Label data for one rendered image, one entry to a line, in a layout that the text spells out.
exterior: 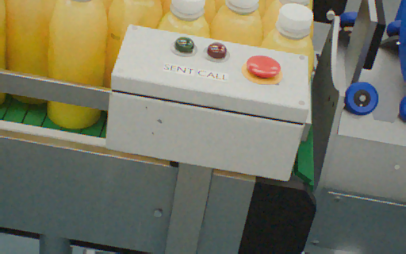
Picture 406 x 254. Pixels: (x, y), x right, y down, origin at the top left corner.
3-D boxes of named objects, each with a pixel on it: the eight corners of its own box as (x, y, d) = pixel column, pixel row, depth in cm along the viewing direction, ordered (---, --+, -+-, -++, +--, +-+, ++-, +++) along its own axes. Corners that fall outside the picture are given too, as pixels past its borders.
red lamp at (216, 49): (225, 62, 83) (227, 52, 82) (204, 59, 83) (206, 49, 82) (227, 51, 85) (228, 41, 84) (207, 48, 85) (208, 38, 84)
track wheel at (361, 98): (382, 84, 105) (378, 85, 107) (348, 78, 105) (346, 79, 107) (376, 117, 105) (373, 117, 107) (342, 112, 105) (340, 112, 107)
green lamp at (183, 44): (193, 56, 83) (194, 47, 82) (172, 52, 83) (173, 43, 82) (195, 45, 85) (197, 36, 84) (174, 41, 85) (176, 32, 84)
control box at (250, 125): (289, 182, 85) (310, 106, 78) (104, 150, 85) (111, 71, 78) (289, 126, 93) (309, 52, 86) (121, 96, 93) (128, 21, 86)
